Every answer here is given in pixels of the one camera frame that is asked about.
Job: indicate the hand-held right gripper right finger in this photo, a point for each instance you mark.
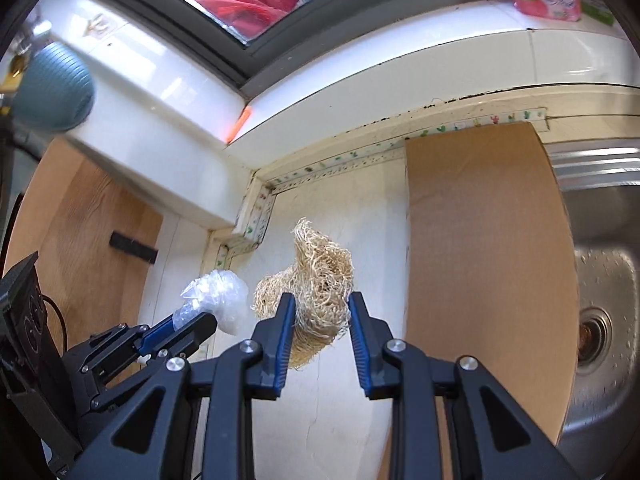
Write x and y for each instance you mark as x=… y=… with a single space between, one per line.
x=362 y=355

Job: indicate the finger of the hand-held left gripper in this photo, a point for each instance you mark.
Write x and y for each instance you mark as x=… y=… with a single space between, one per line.
x=160 y=331
x=197 y=330

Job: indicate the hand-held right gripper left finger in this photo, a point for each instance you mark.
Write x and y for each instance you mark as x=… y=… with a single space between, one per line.
x=285 y=340

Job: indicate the clear plastic bag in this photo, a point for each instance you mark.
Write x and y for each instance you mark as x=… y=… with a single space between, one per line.
x=225 y=300

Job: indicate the loofah sponge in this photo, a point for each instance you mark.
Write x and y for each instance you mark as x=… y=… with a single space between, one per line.
x=320 y=280

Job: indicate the black metal rack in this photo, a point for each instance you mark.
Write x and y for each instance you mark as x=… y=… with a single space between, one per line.
x=132 y=247

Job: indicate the wooden cutting board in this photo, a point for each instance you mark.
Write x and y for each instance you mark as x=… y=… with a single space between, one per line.
x=85 y=220

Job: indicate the flat cardboard sheet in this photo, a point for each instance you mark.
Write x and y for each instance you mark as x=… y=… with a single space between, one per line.
x=485 y=260

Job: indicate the blue ribbed utensil cup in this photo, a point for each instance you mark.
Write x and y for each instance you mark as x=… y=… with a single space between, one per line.
x=55 y=90

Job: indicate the stainless steel sink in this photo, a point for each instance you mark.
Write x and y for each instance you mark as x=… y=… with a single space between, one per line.
x=605 y=285

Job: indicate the window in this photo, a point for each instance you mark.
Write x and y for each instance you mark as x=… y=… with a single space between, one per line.
x=350 y=20

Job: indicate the red cloth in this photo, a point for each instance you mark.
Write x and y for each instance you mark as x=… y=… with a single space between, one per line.
x=245 y=2

